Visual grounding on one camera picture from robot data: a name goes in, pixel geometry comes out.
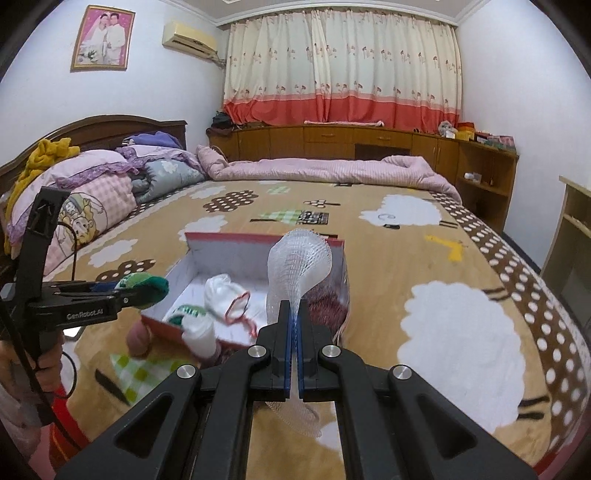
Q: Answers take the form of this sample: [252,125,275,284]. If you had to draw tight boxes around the grey cloud-print quilt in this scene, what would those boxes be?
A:
[129,154,208,204]

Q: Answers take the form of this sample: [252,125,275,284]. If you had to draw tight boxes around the white mesh bag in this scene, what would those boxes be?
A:
[266,229,333,439]

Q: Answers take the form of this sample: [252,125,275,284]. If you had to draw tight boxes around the wooden headboard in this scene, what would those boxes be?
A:
[0,115,188,185]

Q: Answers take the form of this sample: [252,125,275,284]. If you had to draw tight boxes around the light wooden shelf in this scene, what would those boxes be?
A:
[539,175,591,305]

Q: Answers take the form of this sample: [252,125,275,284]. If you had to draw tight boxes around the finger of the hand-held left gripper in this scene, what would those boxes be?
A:
[51,281,118,296]
[108,291,141,312]

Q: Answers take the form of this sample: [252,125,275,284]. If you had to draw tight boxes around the red cardboard box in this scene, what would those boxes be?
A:
[141,232,349,349]

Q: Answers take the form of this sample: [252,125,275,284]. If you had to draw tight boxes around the person's left hand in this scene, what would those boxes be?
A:
[0,339,64,407]

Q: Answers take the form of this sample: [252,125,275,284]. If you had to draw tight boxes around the tan sock ball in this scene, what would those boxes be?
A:
[127,320,160,358]

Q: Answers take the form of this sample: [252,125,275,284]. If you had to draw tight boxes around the cream and red curtain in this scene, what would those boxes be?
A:
[223,11,463,130]

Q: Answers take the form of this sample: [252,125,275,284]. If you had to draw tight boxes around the wooden cabinet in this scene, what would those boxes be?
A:
[206,124,519,236]

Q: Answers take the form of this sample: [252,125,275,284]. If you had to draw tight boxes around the person's left forearm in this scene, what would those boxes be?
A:
[0,397,51,462]

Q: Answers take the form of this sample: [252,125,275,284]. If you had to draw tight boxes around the yellow knit cloth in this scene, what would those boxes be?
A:
[4,137,81,254]

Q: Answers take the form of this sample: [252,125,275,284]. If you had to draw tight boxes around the air conditioner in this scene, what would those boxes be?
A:
[163,19,219,60]

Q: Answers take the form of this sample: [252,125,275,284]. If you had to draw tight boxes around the printed blanket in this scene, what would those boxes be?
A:
[0,178,561,480]

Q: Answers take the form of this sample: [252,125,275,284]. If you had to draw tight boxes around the pink checked cartoon pillow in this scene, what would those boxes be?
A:
[9,175,139,278]

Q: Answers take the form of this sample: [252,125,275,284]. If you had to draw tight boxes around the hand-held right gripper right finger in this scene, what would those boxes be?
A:
[298,299,539,480]

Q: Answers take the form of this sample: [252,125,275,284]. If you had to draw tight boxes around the pink rolled quilt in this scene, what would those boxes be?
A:
[196,144,462,201]

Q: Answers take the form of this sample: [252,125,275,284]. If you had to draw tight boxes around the dark clothes pile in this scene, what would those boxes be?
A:
[210,111,238,134]

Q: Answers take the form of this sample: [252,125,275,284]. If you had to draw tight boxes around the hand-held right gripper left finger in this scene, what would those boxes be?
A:
[55,299,296,480]

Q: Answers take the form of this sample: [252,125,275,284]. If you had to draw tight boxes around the purple cloth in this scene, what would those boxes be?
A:
[117,131,183,151]

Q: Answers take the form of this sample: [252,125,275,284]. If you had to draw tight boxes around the lilac frilled pink pillow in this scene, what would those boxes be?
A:
[7,148,139,241]

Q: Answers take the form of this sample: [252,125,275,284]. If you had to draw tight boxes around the red and green boxes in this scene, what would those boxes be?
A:
[475,131,515,151]

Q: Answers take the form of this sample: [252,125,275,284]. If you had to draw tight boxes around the framed wall picture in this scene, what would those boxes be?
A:
[70,4,136,72]

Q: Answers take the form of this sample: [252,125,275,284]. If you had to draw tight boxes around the black cable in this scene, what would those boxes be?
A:
[0,220,88,455]

